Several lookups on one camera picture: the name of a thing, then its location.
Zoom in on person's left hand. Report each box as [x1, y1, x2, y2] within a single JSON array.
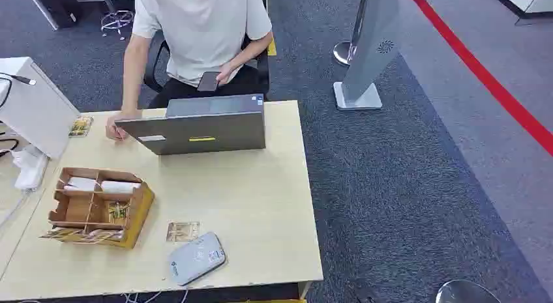
[[215, 64, 239, 87]]

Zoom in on person's right hand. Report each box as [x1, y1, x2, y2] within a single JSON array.
[[106, 112, 131, 142]]

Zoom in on black smartphone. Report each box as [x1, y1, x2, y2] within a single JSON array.
[[196, 71, 222, 93]]

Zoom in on yellow printed card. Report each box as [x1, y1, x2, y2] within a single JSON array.
[[68, 116, 95, 138]]

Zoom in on black office chair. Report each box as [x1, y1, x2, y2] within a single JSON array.
[[143, 29, 271, 101]]

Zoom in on person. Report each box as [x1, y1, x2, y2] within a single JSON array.
[[106, 0, 274, 142]]

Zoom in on grey laptop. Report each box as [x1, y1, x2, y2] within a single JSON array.
[[114, 93, 267, 156]]

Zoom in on white card stack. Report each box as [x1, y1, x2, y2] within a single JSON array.
[[99, 180, 142, 195], [63, 177, 99, 193]]

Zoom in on white box housing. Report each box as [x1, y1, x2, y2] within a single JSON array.
[[0, 56, 82, 160]]

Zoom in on printed card stack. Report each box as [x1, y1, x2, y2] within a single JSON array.
[[107, 201, 131, 221]]

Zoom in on wooden card box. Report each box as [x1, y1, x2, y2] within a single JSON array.
[[40, 166, 156, 250]]

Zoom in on chrome stool base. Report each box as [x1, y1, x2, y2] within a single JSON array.
[[99, 0, 135, 41]]

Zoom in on printed cards in slot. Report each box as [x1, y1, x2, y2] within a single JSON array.
[[40, 227, 126, 244]]

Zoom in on chrome stanchion base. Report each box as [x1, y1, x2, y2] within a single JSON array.
[[332, 40, 358, 68]]

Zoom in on black bag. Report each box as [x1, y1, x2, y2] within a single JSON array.
[[37, 0, 83, 31]]

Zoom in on grey kiosk stand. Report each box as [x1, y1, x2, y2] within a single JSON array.
[[333, 0, 401, 111]]

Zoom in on grey rounded card reader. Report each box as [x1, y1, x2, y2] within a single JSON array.
[[167, 231, 227, 287]]

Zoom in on red barrier stripe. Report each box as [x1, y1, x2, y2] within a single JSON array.
[[406, 0, 553, 158]]

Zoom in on white cabinet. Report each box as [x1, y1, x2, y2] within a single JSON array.
[[487, 0, 553, 27]]

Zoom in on round chrome base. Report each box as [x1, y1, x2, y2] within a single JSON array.
[[435, 279, 502, 303]]

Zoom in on black cable with silver plug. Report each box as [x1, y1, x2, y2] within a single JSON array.
[[0, 72, 38, 110]]

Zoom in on white cables under desk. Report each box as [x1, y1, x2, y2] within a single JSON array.
[[121, 289, 191, 303]]

